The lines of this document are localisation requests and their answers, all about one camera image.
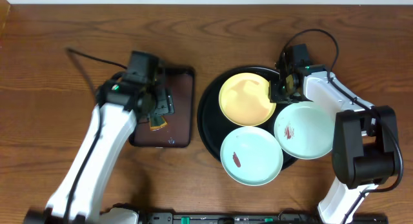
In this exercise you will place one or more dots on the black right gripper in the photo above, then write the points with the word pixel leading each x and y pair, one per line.
pixel 275 96

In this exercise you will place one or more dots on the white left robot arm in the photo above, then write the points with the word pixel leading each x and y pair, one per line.
pixel 79 196

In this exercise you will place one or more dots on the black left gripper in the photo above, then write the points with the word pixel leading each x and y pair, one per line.
pixel 164 103

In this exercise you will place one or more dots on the rectangular black water tray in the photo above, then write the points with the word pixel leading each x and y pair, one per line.
pixel 176 133

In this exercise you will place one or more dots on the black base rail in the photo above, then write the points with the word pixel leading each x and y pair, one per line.
pixel 226 218

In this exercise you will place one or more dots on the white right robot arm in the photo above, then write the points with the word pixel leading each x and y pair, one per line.
pixel 366 156

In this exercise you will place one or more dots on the green and orange sponge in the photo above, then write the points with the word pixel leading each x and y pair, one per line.
pixel 157 122

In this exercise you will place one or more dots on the mint green plate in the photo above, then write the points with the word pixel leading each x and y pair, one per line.
pixel 251 156
pixel 304 130

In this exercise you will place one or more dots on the yellow plate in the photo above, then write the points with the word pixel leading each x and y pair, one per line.
pixel 244 99

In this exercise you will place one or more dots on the mint green plate front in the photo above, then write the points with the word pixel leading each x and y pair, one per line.
pixel 251 156

